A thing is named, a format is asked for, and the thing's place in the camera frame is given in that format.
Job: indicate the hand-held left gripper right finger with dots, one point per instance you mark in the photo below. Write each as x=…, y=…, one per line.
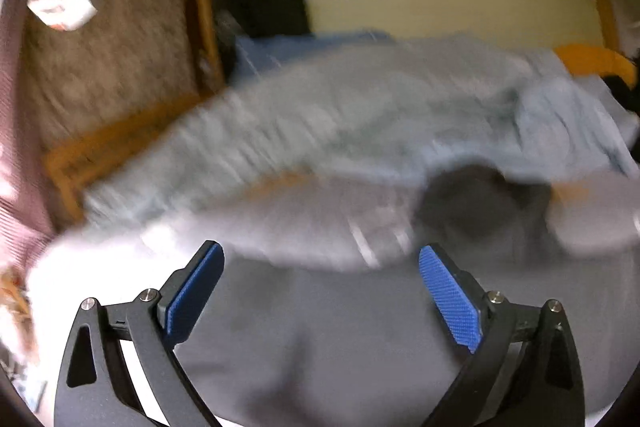
x=450, y=302

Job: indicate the brown patchwork curtain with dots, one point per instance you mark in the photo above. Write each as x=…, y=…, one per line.
x=125, y=57

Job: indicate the light blue duvet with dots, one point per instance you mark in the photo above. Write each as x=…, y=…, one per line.
x=325, y=107

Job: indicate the blue pillow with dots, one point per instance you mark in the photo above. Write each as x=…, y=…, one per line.
x=280, y=49

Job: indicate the grey hooded jacket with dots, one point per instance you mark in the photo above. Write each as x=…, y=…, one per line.
x=325, y=332

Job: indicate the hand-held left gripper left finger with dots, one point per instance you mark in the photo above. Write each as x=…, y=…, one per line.
x=192, y=302

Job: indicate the wooden bunk bed frame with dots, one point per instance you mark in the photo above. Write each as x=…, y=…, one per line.
x=100, y=157

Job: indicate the orange pillow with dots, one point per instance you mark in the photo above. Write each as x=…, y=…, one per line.
x=590, y=59

